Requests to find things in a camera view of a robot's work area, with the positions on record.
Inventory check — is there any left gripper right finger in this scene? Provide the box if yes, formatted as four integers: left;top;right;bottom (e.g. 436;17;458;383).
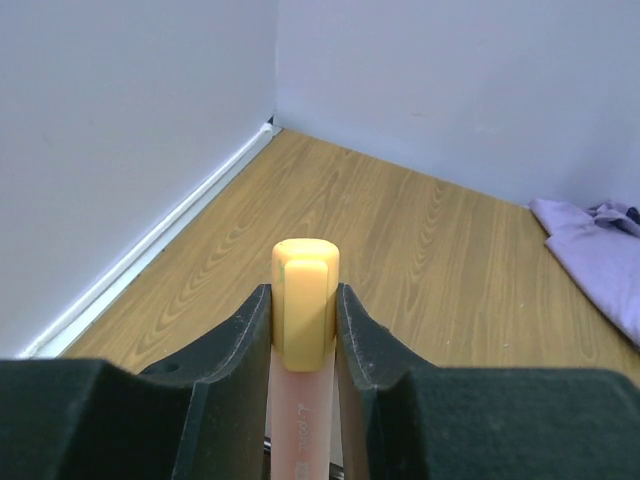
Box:
336;285;639;479

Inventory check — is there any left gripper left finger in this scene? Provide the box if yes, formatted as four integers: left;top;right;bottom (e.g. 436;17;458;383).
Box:
1;285;271;479

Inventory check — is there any orange pink highlighter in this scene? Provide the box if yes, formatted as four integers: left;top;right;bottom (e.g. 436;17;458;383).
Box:
269;238;340;479

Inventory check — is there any purple cloth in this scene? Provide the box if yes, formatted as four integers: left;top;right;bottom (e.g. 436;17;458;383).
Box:
529;199;639;345

